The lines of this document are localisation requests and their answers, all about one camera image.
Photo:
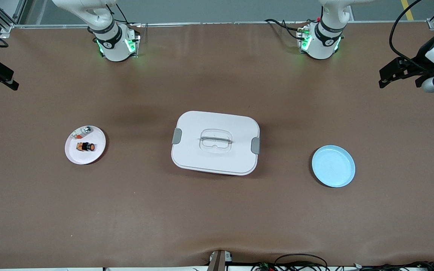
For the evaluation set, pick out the white lidded storage box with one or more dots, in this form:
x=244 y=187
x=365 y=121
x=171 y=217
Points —
x=217 y=158

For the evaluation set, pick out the dark camera mount post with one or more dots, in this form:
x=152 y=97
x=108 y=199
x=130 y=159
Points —
x=217 y=261

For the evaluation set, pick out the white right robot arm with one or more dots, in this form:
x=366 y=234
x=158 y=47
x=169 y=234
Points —
x=118 y=52

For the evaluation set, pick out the light blue round plate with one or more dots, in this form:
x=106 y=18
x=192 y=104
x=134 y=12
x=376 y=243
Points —
x=333 y=167

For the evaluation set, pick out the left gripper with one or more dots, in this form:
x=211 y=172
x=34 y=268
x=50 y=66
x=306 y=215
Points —
x=421 y=57

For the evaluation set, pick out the aluminium table edge rail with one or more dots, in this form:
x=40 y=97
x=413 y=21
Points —
x=220 y=23

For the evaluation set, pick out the pink round plate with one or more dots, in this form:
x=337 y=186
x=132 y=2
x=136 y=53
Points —
x=85 y=158

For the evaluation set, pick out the orange black push-button switch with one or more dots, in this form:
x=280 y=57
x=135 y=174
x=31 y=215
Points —
x=86 y=146

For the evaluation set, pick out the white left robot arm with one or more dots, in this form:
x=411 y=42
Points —
x=320 y=51

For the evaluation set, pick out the brown table cover sheet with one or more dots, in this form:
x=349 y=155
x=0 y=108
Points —
x=217 y=218

